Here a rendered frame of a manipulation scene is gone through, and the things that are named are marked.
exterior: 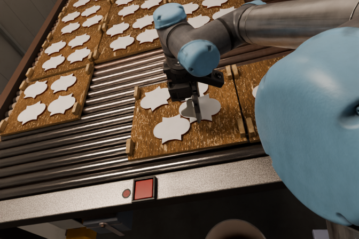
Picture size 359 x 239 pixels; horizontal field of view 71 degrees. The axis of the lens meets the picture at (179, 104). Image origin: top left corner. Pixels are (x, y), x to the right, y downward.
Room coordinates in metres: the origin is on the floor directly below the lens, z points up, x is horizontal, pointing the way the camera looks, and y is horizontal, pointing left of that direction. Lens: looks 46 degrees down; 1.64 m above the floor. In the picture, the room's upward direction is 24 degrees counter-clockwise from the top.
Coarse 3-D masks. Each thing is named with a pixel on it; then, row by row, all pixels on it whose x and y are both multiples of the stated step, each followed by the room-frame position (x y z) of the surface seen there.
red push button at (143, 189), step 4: (144, 180) 0.43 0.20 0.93; (148, 180) 0.43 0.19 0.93; (152, 180) 0.42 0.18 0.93; (136, 184) 0.43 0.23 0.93; (140, 184) 0.43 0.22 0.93; (144, 184) 0.42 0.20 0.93; (148, 184) 0.41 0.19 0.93; (152, 184) 0.41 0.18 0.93; (136, 188) 0.42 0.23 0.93; (140, 188) 0.41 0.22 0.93; (144, 188) 0.41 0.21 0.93; (148, 188) 0.40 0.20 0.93; (152, 188) 0.39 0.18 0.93; (136, 192) 0.40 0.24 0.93; (140, 192) 0.40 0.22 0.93; (144, 192) 0.39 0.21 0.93; (148, 192) 0.39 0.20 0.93; (152, 192) 0.38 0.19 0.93; (136, 196) 0.39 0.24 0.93; (140, 196) 0.39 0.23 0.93; (144, 196) 0.38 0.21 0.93; (148, 196) 0.38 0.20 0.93; (152, 196) 0.37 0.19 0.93
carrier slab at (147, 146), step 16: (224, 80) 0.69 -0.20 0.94; (144, 96) 0.80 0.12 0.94; (224, 96) 0.62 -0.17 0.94; (144, 112) 0.71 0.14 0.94; (160, 112) 0.68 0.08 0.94; (176, 112) 0.64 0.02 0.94; (224, 112) 0.55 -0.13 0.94; (240, 112) 0.52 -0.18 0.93; (144, 128) 0.63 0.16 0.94; (192, 128) 0.54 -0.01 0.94; (208, 128) 0.51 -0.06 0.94; (224, 128) 0.49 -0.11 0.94; (144, 144) 0.56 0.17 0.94; (160, 144) 0.53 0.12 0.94; (176, 144) 0.51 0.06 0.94; (192, 144) 0.48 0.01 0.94; (208, 144) 0.46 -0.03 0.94; (224, 144) 0.43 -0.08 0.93; (128, 160) 0.53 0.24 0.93
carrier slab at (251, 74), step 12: (264, 60) 0.71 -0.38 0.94; (276, 60) 0.68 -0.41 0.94; (240, 72) 0.70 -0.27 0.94; (252, 72) 0.67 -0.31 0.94; (264, 72) 0.65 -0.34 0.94; (240, 84) 0.64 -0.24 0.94; (252, 84) 0.62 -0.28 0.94; (240, 96) 0.59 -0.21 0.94; (252, 96) 0.57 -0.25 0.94; (252, 108) 0.52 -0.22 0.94; (252, 120) 0.47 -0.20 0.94
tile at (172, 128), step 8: (168, 120) 0.61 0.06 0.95; (176, 120) 0.60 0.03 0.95; (184, 120) 0.58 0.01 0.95; (160, 128) 0.59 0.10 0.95; (168, 128) 0.58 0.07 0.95; (176, 128) 0.56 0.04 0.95; (184, 128) 0.55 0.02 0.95; (160, 136) 0.56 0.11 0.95; (168, 136) 0.54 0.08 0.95; (176, 136) 0.53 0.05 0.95
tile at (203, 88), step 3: (198, 84) 0.72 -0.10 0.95; (201, 84) 0.71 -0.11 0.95; (204, 84) 0.71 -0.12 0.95; (207, 84) 0.70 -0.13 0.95; (201, 87) 0.70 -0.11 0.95; (204, 87) 0.69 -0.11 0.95; (207, 87) 0.68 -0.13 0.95; (201, 90) 0.68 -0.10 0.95; (204, 90) 0.68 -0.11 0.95; (207, 90) 0.68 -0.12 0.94; (201, 93) 0.67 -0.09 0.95; (204, 93) 0.67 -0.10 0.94; (201, 96) 0.66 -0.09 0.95; (186, 99) 0.67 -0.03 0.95
